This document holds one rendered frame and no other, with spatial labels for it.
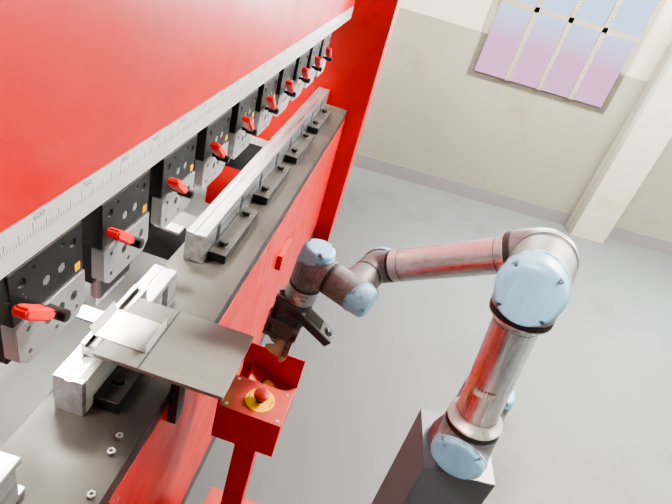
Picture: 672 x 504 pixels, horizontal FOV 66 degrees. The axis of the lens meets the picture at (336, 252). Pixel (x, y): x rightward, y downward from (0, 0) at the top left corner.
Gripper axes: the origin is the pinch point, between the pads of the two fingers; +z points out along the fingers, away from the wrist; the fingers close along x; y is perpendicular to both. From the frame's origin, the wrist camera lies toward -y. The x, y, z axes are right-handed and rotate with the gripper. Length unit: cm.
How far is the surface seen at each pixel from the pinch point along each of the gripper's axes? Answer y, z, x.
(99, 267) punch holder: 33, -35, 32
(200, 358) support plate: 15.1, -14.8, 23.3
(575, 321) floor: -163, 70, -200
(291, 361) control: -2.1, 4.4, -4.5
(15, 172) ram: 35, -60, 49
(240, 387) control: 7.0, 6.6, 8.1
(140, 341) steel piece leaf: 27.3, -13.9, 24.5
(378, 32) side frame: 22, -45, -193
